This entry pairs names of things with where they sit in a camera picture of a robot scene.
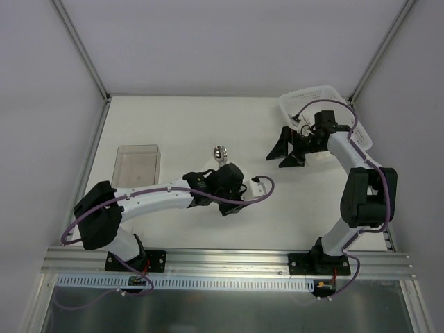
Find white paper napkin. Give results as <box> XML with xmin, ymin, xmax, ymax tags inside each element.
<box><xmin>204</xmin><ymin>157</ymin><xmax>274</xmax><ymax>207</ymax></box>

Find black handled steel spoon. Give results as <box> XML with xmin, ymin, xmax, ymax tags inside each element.
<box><xmin>213</xmin><ymin>146</ymin><xmax>225</xmax><ymax>167</ymax></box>

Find black handled steel fork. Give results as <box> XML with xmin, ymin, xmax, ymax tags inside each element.
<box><xmin>222</xmin><ymin>146</ymin><xmax>228</xmax><ymax>164</ymax></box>

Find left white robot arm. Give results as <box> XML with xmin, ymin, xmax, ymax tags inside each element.
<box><xmin>74</xmin><ymin>163</ymin><xmax>244</xmax><ymax>271</ymax></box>

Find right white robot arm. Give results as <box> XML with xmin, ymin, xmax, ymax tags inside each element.
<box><xmin>266</xmin><ymin>110</ymin><xmax>398</xmax><ymax>276</ymax></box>

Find silver utensil in basket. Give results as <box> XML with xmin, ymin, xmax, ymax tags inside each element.
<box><xmin>300</xmin><ymin>115</ymin><xmax>313</xmax><ymax>127</ymax></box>

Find white perforated plastic basket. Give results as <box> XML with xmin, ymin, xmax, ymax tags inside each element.
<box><xmin>278</xmin><ymin>85</ymin><xmax>355</xmax><ymax>130</ymax></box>

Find clear smoky plastic box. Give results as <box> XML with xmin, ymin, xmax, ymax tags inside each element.
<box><xmin>111</xmin><ymin>145</ymin><xmax>161</xmax><ymax>188</ymax></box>

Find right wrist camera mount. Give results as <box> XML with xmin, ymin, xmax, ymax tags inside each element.
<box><xmin>290</xmin><ymin>115</ymin><xmax>311</xmax><ymax>137</ymax></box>

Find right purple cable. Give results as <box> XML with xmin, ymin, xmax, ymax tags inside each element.
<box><xmin>291</xmin><ymin>99</ymin><xmax>393</xmax><ymax>302</ymax></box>

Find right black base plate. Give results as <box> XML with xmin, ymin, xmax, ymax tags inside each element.
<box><xmin>287</xmin><ymin>253</ymin><xmax>351</xmax><ymax>276</ymax></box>

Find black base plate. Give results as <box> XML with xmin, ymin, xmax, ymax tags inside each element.
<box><xmin>287</xmin><ymin>253</ymin><xmax>351</xmax><ymax>276</ymax></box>
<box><xmin>104</xmin><ymin>249</ymin><xmax>167</xmax><ymax>273</ymax></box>

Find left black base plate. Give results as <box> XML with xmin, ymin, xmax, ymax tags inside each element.
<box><xmin>104</xmin><ymin>249</ymin><xmax>167</xmax><ymax>273</ymax></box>

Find white slotted cable duct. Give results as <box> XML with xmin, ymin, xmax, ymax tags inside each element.
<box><xmin>55</xmin><ymin>274</ymin><xmax>314</xmax><ymax>293</ymax></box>

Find aluminium mounting rail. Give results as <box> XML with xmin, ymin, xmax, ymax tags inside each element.
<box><xmin>41</xmin><ymin>246</ymin><xmax>417</xmax><ymax>280</ymax></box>

